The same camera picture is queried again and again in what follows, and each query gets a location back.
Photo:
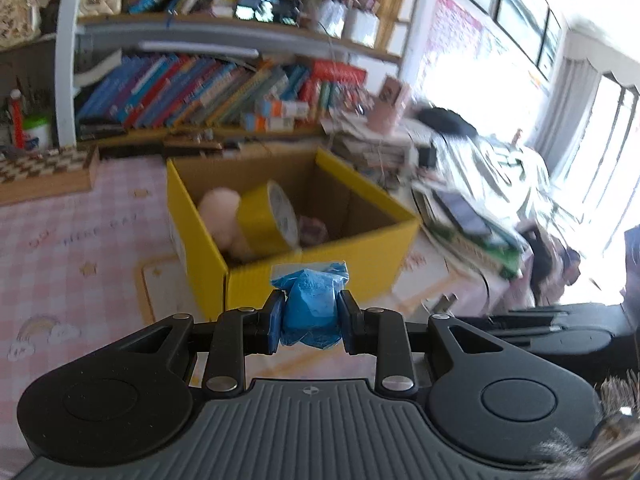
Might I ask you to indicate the red tassel ornament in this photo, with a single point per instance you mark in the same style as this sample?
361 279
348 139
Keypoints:
17 118

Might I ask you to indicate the smartphone on books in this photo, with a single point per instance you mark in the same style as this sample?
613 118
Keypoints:
462 214

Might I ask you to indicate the dark wooden small box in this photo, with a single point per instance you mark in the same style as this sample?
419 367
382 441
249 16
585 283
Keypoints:
190 144

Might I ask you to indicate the white bookshelf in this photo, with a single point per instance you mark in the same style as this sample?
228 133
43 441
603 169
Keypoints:
106 32

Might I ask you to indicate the yellow tape roll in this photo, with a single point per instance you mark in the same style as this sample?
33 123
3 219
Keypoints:
268 221

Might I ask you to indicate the blue tape ball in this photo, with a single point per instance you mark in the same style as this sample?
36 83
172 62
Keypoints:
310 315

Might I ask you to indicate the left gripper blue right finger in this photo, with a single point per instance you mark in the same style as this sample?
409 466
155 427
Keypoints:
380 333

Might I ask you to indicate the pink plush pig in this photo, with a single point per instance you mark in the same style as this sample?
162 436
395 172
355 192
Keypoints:
218 209

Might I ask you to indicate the yellow cardboard box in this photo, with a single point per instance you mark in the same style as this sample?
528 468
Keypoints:
368 229

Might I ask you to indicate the green lid white jar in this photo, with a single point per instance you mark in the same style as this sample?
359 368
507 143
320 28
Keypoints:
37 133

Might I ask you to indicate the smartphone on shelf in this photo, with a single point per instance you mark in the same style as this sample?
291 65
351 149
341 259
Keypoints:
284 12

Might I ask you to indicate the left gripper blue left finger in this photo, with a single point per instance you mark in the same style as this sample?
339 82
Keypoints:
235 335

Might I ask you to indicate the wooden chess board box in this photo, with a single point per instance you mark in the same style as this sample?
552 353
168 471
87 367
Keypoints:
38 176

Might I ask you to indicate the pink checkered tablecloth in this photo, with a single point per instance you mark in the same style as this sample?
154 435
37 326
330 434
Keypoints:
68 278

